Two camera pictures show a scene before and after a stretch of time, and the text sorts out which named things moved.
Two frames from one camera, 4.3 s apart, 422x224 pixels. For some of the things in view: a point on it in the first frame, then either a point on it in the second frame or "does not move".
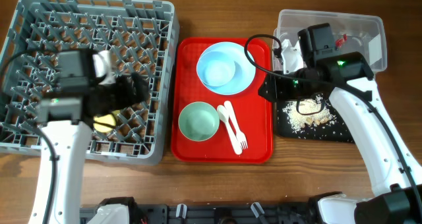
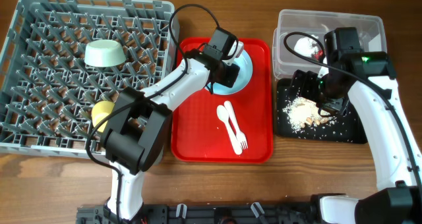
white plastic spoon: x=223 y=114 does not move
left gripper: x=126 y=98 to x=230 y=80
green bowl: x=198 y=121 to x=104 y=53
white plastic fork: x=234 y=120 does not move
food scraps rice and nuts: x=300 y=122 does not move
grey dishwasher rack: x=142 y=36 does not move
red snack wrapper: x=340 y=42 to x=320 y=53
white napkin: x=292 y=56 to x=306 y=46
